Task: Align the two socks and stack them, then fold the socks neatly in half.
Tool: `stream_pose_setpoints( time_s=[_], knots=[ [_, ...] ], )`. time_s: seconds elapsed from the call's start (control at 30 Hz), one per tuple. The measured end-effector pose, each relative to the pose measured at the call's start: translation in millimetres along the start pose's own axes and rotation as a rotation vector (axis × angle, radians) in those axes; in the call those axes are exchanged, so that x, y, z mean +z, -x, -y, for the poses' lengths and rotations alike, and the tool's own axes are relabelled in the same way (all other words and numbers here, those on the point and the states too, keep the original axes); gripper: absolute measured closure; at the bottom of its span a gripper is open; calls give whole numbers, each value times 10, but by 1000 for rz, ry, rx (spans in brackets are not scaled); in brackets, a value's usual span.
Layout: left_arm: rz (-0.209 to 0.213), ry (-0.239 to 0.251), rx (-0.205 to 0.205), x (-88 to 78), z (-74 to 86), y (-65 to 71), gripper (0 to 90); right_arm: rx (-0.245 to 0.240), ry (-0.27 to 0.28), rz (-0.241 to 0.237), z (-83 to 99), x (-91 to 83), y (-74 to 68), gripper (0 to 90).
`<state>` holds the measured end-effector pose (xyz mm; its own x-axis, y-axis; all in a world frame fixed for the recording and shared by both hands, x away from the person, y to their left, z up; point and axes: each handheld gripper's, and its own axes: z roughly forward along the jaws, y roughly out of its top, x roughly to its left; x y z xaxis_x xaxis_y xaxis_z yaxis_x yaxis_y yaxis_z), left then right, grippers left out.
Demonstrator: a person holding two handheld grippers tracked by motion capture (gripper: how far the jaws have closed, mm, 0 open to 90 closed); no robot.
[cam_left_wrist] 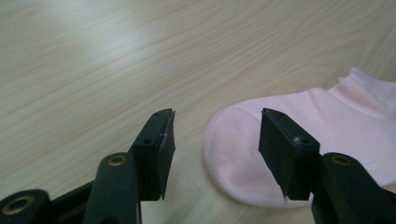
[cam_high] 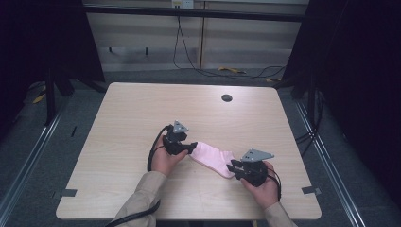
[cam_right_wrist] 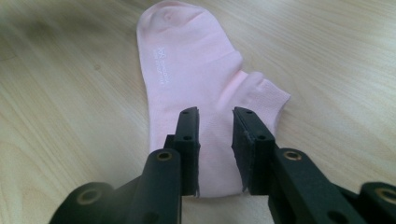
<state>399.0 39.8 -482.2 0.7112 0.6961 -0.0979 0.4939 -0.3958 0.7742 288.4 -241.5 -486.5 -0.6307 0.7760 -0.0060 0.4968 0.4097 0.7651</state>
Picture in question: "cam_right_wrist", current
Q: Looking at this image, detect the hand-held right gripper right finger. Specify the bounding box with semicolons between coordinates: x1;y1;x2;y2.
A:
231;106;280;196

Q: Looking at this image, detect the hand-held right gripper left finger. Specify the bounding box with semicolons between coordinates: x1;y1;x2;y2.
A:
163;106;201;198

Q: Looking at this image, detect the pink ankle sock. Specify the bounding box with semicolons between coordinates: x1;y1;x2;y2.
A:
135;0;292;199

